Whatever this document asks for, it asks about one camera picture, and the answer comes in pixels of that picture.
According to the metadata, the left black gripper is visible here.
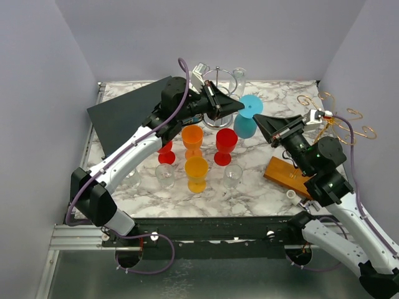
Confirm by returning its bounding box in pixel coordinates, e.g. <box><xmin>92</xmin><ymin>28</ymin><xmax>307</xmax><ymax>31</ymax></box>
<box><xmin>177</xmin><ymin>80</ymin><xmax>244</xmax><ymax>121</ymax></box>

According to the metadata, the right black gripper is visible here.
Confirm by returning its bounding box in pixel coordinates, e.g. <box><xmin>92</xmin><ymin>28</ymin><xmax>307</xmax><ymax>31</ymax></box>
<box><xmin>254</xmin><ymin>112</ymin><xmax>315</xmax><ymax>175</ymax></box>

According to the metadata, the blue wine glass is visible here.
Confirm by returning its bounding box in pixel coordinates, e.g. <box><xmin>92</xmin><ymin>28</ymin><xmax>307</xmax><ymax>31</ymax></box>
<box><xmin>233</xmin><ymin>95</ymin><xmax>263</xmax><ymax>139</ymax></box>

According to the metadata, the red wine glass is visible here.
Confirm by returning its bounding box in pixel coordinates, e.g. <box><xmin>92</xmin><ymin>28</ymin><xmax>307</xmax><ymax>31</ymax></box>
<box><xmin>214</xmin><ymin>128</ymin><xmax>238</xmax><ymax>166</ymax></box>
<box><xmin>157</xmin><ymin>141</ymin><xmax>176</xmax><ymax>164</ymax></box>

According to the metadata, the orange wine glass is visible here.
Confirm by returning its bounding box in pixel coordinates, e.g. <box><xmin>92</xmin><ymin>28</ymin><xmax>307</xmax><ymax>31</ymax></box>
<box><xmin>181</xmin><ymin>125</ymin><xmax>203</xmax><ymax>159</ymax></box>

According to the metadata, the clear ribbed wine glass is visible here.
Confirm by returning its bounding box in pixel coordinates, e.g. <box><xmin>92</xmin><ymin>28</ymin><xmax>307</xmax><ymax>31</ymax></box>
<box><xmin>223</xmin><ymin>164</ymin><xmax>243</xmax><ymax>189</ymax></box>

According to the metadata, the yellow wine glass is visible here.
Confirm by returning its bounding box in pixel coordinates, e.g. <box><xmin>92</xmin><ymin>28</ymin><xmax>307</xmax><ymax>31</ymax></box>
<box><xmin>185</xmin><ymin>156</ymin><xmax>208</xmax><ymax>193</ymax></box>

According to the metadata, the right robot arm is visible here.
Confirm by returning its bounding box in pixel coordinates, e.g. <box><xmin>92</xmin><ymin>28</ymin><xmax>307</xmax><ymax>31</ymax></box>
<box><xmin>253</xmin><ymin>114</ymin><xmax>398</xmax><ymax>298</ymax></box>

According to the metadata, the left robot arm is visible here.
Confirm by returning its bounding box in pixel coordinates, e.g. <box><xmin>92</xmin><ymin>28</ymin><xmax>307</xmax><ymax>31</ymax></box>
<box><xmin>70</xmin><ymin>77</ymin><xmax>244</xmax><ymax>246</ymax></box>

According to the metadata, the clear glass on silver rack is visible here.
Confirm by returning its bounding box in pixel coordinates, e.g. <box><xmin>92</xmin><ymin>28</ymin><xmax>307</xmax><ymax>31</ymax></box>
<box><xmin>229</xmin><ymin>68</ymin><xmax>247</xmax><ymax>97</ymax></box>

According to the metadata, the chrome faucet tap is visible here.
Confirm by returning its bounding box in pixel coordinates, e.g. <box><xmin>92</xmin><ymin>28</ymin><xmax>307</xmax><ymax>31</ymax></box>
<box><xmin>299</xmin><ymin>201</ymin><xmax>320</xmax><ymax>211</ymax></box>

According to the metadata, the clear glass tumbler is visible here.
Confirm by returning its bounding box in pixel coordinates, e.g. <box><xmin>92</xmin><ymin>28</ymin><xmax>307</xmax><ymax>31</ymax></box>
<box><xmin>124</xmin><ymin>168</ymin><xmax>141</xmax><ymax>188</ymax></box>

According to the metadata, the silver wire glass rack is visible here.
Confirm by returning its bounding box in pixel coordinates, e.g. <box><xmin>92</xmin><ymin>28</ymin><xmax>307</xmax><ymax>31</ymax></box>
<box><xmin>201</xmin><ymin>65</ymin><xmax>243</xmax><ymax>129</ymax></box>

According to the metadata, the gold wire glass rack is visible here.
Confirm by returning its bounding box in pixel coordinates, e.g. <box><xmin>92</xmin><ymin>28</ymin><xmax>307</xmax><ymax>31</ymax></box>
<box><xmin>263</xmin><ymin>90</ymin><xmax>378</xmax><ymax>200</ymax></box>

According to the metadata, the black mounting rail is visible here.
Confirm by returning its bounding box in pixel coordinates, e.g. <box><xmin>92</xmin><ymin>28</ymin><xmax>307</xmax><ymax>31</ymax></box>
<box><xmin>102</xmin><ymin>216</ymin><xmax>305</xmax><ymax>260</ymax></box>

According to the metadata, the black network switch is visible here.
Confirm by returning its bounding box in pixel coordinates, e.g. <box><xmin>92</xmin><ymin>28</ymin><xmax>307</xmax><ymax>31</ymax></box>
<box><xmin>87</xmin><ymin>76</ymin><xmax>171</xmax><ymax>156</ymax></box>

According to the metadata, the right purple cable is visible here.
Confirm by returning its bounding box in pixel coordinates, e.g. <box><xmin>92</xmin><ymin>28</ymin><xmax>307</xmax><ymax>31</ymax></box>
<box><xmin>289</xmin><ymin>115</ymin><xmax>399</xmax><ymax>272</ymax></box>

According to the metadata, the purple cable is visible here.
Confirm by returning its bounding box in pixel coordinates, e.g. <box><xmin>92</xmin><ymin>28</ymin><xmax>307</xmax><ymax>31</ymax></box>
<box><xmin>289</xmin><ymin>115</ymin><xmax>399</xmax><ymax>272</ymax></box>
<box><xmin>64</xmin><ymin>57</ymin><xmax>190</xmax><ymax>275</ymax></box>

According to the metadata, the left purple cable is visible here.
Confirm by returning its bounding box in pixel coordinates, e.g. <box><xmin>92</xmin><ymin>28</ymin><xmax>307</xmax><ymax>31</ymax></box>
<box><xmin>64</xmin><ymin>57</ymin><xmax>190</xmax><ymax>275</ymax></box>

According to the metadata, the aluminium frame rail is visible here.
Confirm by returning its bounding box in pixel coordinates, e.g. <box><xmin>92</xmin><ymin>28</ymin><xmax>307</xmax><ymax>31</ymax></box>
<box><xmin>49</xmin><ymin>225</ymin><xmax>140</xmax><ymax>251</ymax></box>

